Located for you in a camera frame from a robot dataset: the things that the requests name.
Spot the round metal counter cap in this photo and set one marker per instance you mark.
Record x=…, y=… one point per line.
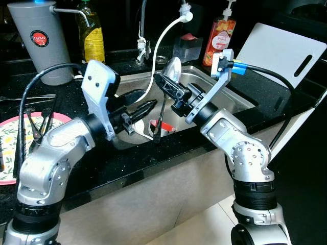
x=161, y=58

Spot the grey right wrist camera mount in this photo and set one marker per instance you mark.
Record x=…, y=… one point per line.
x=214, y=87

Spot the silver metal fork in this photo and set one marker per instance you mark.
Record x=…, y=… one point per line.
x=25, y=98

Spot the white cutting board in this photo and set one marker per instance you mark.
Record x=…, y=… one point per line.
x=276, y=51

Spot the peach soap pump bottle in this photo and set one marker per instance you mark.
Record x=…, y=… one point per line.
x=218, y=41

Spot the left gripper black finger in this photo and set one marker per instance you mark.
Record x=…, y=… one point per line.
x=134, y=97
x=144, y=111

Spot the grey water jug red badge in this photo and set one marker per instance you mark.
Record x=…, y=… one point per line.
x=38, y=46

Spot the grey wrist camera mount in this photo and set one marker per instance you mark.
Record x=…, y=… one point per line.
x=99, y=81
x=214, y=87

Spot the yellow cooking oil bottle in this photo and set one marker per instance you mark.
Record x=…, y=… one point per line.
x=93, y=46

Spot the clear plastic sponge holder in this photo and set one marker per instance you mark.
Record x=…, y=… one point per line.
x=188, y=48

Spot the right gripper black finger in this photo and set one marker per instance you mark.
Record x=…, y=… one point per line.
x=167, y=82
x=172, y=94

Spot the floral plate with pink rim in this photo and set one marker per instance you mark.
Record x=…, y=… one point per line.
x=7, y=148

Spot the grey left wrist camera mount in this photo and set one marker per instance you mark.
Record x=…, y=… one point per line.
x=99, y=81

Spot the beige counter cabinet front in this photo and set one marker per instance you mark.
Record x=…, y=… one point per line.
x=179, y=194

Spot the stainless steel sink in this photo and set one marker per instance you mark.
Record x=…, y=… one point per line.
x=225, y=97

